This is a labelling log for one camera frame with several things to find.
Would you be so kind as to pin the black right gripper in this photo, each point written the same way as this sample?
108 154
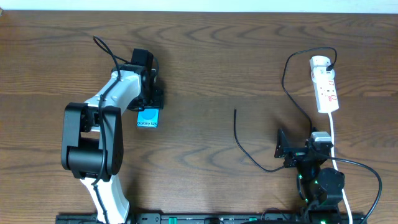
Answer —
282 150

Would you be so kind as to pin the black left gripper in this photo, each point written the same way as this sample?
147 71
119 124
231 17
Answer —
152 103

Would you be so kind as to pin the blue Galaxy smartphone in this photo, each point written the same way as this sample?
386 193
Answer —
149 118

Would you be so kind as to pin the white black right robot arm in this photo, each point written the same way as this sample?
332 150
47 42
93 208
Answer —
320 188

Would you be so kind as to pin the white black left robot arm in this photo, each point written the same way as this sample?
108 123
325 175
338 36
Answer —
92 141

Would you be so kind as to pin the white USB charger adapter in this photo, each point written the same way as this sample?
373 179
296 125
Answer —
318 66

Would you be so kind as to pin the white power strip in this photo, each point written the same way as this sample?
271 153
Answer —
325 90

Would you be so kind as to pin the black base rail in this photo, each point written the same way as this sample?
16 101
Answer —
156 218

